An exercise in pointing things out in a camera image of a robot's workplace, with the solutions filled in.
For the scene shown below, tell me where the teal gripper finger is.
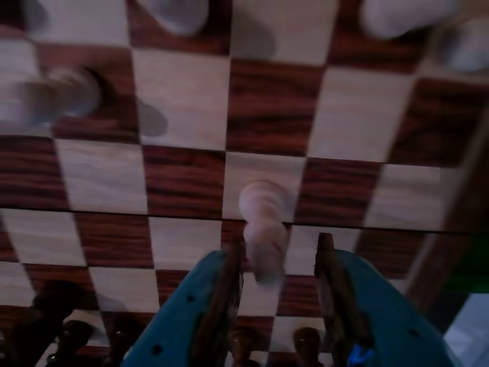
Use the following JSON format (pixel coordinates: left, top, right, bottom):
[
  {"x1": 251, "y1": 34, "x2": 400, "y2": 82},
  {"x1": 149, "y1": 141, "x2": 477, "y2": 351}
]
[
  {"x1": 315, "y1": 232, "x2": 459, "y2": 367},
  {"x1": 120, "y1": 242, "x2": 246, "y2": 367}
]

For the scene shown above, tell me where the white pawn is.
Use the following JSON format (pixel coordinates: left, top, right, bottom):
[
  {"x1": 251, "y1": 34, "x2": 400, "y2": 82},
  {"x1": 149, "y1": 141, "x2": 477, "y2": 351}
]
[{"x1": 238, "y1": 179, "x2": 293, "y2": 286}]

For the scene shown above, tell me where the dark wooden knight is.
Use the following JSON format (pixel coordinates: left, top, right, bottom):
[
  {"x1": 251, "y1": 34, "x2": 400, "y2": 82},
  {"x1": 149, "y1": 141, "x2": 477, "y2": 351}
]
[{"x1": 11, "y1": 281, "x2": 99, "y2": 347}]

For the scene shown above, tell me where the folding wooden chessboard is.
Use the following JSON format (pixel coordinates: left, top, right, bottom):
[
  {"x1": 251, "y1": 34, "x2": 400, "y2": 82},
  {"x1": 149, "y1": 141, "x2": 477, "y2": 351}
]
[{"x1": 0, "y1": 0, "x2": 489, "y2": 367}]

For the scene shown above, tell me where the light wooden pawn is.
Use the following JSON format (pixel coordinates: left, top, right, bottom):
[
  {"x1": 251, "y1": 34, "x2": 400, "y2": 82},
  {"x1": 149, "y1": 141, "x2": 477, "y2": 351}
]
[
  {"x1": 361, "y1": 0, "x2": 459, "y2": 39},
  {"x1": 144, "y1": 0, "x2": 209, "y2": 35},
  {"x1": 0, "y1": 67, "x2": 104, "y2": 127}
]

